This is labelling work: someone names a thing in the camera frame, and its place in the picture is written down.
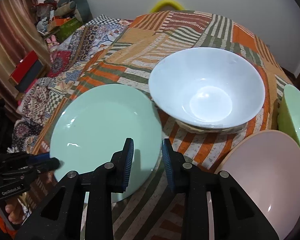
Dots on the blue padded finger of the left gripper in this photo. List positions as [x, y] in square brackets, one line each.
[42, 156]

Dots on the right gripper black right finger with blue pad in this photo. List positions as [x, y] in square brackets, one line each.
[215, 205]

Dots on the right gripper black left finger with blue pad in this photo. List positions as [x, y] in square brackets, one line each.
[59, 215]

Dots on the mint green plate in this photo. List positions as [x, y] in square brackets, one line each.
[97, 123]

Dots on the person's left hand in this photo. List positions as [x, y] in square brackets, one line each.
[15, 211]

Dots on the orange sleeve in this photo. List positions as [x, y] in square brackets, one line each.
[5, 230]

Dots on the large pink bowl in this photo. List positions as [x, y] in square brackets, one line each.
[267, 166]

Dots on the red and blue box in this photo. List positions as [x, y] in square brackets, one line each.
[26, 71]

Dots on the patterned checkered bed quilt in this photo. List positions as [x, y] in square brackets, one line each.
[65, 62]

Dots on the pink bunny toy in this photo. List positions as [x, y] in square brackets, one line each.
[52, 44]

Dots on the mint green bowl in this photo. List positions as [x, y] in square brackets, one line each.
[289, 113]

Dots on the green cardboard box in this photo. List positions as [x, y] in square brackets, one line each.
[62, 28]

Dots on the orange striped patchwork tablecloth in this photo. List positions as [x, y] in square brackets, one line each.
[108, 50]

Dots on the striped red beige curtain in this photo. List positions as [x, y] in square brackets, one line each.
[18, 36]

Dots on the white bowl black dots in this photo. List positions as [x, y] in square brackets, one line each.
[207, 87]

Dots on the grey stuffed toy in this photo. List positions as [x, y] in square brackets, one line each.
[77, 8]

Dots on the yellow chair back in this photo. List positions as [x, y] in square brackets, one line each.
[163, 5]

